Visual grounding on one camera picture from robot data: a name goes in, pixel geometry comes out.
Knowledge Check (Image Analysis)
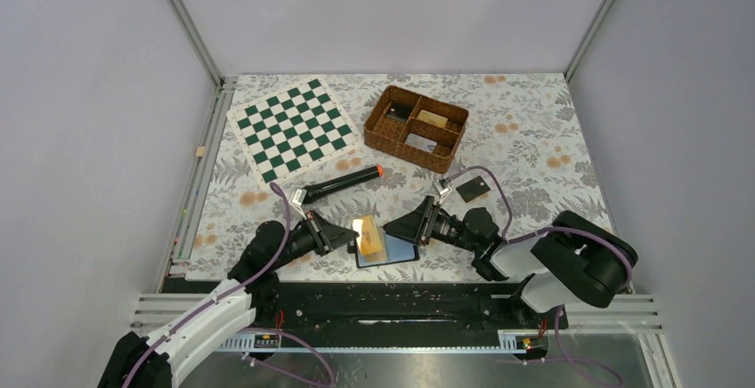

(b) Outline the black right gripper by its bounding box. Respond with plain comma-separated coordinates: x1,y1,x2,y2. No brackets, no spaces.
384,195,482,253

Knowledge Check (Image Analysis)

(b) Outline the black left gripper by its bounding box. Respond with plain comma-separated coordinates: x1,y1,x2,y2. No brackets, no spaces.
271,209,359,271

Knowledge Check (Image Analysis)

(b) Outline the black VIP card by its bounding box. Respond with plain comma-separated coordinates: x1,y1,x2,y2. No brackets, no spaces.
456,176,491,203

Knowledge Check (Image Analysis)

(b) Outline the gold VIP card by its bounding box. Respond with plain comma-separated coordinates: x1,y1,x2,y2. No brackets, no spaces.
352,215,385,258

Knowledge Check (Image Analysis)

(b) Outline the black leather card holder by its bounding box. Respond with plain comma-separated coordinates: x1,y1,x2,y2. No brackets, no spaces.
354,231,419,269

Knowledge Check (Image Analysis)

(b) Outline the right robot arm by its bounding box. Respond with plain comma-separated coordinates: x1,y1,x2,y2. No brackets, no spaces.
384,197,638,327

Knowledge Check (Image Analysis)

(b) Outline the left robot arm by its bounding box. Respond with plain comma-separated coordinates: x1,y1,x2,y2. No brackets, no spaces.
98,211,359,387

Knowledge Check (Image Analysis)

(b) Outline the white card in basket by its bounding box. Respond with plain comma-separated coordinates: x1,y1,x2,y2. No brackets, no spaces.
405,133,437,153

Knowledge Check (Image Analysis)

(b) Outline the tan card in basket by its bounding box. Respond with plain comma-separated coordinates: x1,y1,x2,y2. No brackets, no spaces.
417,109,448,128

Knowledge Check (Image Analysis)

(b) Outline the black flashlight orange tip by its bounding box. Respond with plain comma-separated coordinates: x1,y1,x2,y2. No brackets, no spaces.
299,165,384,204

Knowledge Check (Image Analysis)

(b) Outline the floral table mat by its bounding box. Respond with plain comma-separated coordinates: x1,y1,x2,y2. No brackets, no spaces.
185,73,613,281

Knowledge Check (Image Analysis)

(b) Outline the green white chessboard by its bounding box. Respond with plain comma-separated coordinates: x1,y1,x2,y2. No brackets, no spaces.
226,77,362,187

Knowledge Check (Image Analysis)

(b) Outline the brown wicker divided basket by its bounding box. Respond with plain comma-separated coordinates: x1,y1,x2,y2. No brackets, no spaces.
363,85,469,174

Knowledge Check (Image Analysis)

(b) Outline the black item in basket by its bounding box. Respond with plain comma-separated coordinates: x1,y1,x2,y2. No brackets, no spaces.
386,101,414,123

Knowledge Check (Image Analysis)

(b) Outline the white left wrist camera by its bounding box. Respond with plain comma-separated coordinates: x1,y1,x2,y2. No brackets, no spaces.
289,189,307,206

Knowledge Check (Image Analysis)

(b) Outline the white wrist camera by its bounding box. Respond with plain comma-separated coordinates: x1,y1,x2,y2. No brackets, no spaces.
289,189,307,206
433,178,451,205

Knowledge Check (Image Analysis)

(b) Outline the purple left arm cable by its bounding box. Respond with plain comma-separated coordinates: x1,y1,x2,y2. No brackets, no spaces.
120,182,337,388

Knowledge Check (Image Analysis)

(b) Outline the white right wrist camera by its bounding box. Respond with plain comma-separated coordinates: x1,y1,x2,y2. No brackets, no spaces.
433,178,451,205

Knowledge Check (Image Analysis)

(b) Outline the aluminium slotted rail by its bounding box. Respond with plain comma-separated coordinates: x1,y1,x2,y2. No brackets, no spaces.
129,294,662,356

